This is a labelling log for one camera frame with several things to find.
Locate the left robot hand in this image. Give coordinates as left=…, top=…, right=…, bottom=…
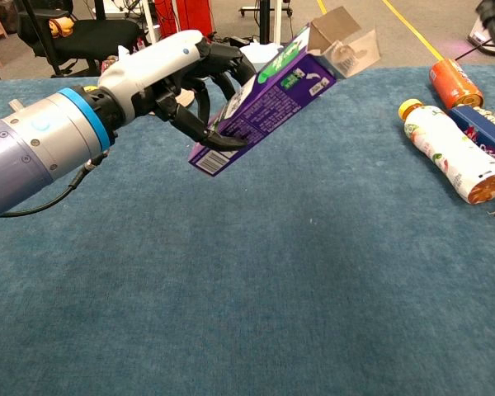
left=84, top=29, right=257, bottom=150

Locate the purple toothpaste box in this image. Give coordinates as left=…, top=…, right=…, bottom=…
left=188, top=6, right=383, bottom=177

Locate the black office chair base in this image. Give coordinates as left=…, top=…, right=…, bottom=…
left=16, top=0, right=144, bottom=78

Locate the red cabinet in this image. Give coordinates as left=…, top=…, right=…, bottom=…
left=153, top=0, right=215, bottom=42

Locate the yellow brown plush toy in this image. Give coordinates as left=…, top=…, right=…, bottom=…
left=48, top=16, right=75, bottom=39

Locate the black light stand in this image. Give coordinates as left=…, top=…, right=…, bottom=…
left=20, top=0, right=64, bottom=78

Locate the light blue plastic cup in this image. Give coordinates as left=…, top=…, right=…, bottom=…
left=239, top=42, right=288, bottom=78

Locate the black tripod stand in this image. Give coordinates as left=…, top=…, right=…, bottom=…
left=259, top=0, right=272, bottom=45

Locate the white upright pole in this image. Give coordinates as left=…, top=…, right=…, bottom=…
left=274, top=0, right=283, bottom=45

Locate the blue felt table cover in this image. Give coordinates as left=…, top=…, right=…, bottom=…
left=0, top=65, right=495, bottom=396

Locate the red orange drink can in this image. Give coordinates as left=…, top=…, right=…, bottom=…
left=428, top=58, right=485, bottom=111

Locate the white bottle yellow cap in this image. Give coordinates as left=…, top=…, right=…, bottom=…
left=398, top=98, right=495, bottom=206

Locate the white machine base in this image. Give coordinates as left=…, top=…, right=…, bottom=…
left=467, top=0, right=495, bottom=57

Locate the dark blue rectangular box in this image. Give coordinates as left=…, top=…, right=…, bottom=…
left=448, top=104, right=495, bottom=170

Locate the white metal frame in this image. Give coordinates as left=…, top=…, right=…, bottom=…
left=142, top=0, right=187, bottom=46

